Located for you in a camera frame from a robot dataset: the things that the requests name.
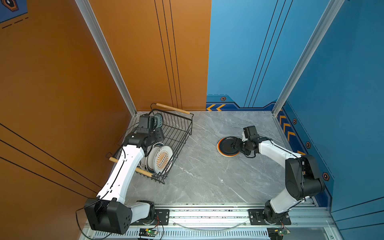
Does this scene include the grey green plate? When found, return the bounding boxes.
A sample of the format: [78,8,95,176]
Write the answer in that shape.
[154,113,164,129]

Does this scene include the black plate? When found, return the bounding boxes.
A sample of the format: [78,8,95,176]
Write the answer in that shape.
[218,136,241,156]

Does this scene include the aluminium mounting rail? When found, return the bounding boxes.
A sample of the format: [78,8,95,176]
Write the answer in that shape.
[80,200,343,240]

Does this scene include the orange plate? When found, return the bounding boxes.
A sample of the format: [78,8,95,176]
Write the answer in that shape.
[216,137,241,158]

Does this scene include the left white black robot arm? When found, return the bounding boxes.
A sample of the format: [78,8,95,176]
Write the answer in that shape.
[83,114,164,235]

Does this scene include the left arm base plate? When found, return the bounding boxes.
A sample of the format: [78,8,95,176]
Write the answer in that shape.
[134,209,170,226]

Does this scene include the black wire dish rack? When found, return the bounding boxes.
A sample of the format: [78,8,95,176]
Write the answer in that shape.
[105,103,194,189]

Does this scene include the circuit board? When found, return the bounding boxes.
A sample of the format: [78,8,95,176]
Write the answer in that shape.
[267,228,291,240]
[139,229,159,240]

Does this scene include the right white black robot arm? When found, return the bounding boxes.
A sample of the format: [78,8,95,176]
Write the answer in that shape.
[231,126,326,225]

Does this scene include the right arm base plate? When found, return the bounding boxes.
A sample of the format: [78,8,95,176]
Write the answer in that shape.
[248,209,292,226]

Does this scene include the white patterned plate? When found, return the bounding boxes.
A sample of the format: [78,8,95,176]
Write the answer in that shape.
[146,143,164,173]
[140,159,147,170]
[154,146,173,175]

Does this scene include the right circuit board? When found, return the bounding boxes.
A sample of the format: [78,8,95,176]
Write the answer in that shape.
[267,228,291,240]

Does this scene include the left circuit board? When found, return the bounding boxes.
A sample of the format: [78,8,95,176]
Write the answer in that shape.
[139,229,159,240]

